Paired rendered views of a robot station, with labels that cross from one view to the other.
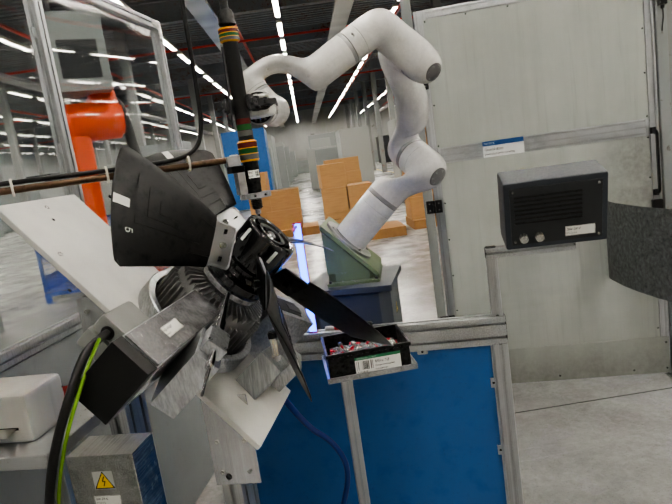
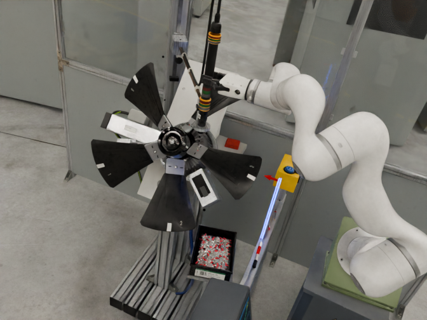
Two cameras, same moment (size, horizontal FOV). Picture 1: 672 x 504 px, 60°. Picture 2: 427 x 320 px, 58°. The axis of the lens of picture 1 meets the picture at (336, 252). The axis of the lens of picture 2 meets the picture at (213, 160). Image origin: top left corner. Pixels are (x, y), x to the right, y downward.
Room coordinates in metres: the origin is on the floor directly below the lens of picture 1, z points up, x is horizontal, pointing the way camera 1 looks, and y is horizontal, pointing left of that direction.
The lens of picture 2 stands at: (1.52, -1.11, 2.07)
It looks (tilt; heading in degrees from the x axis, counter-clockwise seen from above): 36 degrees down; 96
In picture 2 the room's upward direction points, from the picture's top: 10 degrees clockwise
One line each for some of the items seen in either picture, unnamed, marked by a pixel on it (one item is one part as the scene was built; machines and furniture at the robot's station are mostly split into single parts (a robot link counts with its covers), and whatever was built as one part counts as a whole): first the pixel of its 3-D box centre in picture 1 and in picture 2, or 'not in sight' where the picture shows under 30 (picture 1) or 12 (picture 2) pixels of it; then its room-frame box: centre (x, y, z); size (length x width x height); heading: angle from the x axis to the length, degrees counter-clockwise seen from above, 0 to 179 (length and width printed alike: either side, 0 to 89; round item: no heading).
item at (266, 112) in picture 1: (253, 106); (237, 86); (1.42, 0.14, 1.51); 0.11 x 0.10 x 0.07; 170
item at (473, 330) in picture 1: (349, 341); (255, 261); (1.65, 0.00, 0.82); 0.90 x 0.04 x 0.08; 80
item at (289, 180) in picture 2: not in sight; (288, 173); (1.72, 0.39, 1.02); 0.16 x 0.10 x 0.11; 80
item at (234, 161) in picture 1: (248, 176); (202, 115); (1.31, 0.17, 1.35); 0.09 x 0.07 x 0.10; 115
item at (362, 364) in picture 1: (365, 351); (213, 253); (1.47, -0.04, 0.85); 0.22 x 0.17 x 0.07; 95
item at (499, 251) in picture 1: (529, 248); not in sight; (1.56, -0.52, 1.04); 0.24 x 0.03 x 0.03; 80
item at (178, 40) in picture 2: not in sight; (178, 44); (1.05, 0.73, 1.39); 0.10 x 0.07 x 0.09; 115
